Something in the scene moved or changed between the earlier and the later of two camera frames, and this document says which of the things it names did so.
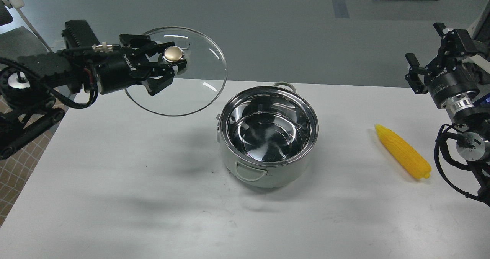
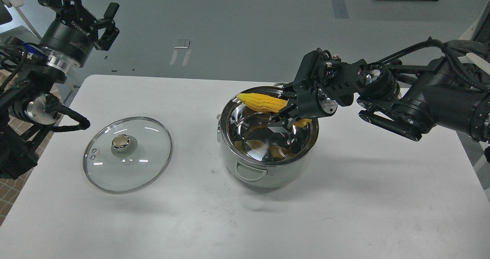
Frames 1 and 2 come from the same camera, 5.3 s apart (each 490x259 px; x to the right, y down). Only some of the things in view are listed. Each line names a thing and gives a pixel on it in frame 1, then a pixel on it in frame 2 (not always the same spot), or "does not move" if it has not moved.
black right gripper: [452, 87] → [312, 102]
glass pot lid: [191, 88] → [128, 155]
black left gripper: [117, 69] → [74, 30]
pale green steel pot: [265, 132] does not move
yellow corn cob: [411, 161] → [268, 103]
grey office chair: [20, 41] does not move
